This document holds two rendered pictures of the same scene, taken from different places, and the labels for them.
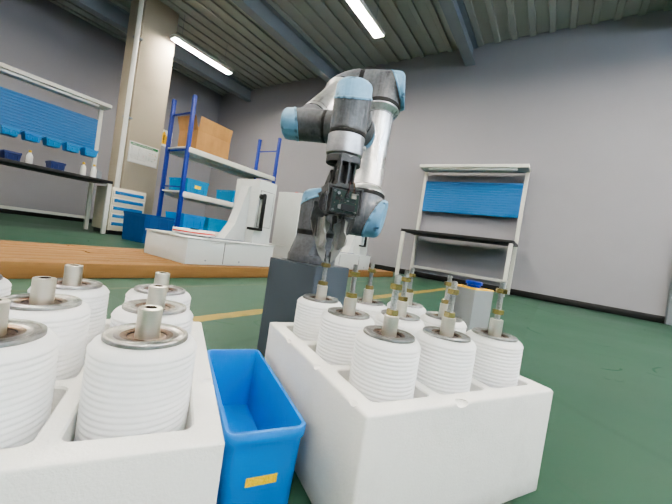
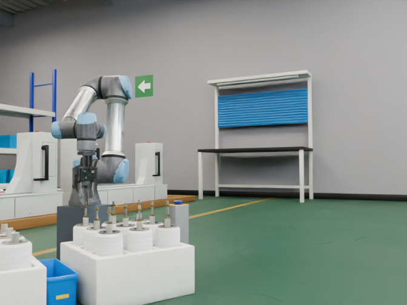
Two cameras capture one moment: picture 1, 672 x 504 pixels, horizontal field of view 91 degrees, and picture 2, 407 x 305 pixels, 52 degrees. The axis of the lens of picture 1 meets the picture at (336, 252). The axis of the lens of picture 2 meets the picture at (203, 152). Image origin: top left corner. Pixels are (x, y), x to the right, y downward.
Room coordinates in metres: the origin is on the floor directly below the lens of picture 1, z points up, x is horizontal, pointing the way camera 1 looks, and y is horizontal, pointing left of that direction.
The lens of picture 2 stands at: (-1.02, -0.23, 0.48)
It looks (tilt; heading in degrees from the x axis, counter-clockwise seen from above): 2 degrees up; 353
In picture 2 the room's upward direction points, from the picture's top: straight up
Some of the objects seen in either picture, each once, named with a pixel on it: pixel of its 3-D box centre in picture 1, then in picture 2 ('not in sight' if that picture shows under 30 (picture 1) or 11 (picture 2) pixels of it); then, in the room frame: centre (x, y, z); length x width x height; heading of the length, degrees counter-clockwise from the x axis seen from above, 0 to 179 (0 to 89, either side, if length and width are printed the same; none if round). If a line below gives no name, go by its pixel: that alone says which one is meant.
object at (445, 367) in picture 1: (437, 389); (139, 254); (0.53, -0.20, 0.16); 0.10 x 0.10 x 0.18
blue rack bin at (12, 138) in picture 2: (232, 197); (9, 142); (5.94, 1.99, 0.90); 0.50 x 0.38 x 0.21; 55
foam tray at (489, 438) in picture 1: (387, 396); (125, 267); (0.64, -0.14, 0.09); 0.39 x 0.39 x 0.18; 28
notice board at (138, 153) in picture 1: (143, 155); not in sight; (5.75, 3.57, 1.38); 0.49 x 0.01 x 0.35; 147
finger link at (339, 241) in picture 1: (340, 241); (91, 193); (0.67, -0.01, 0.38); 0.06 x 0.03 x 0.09; 15
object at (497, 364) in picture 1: (486, 384); (167, 250); (0.59, -0.31, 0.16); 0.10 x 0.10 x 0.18
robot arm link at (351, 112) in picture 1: (351, 110); (86, 127); (0.68, 0.01, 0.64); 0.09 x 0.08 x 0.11; 168
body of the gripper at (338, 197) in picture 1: (340, 187); (86, 166); (0.66, 0.01, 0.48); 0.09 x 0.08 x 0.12; 15
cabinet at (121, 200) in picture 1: (119, 211); not in sight; (5.08, 3.41, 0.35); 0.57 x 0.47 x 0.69; 57
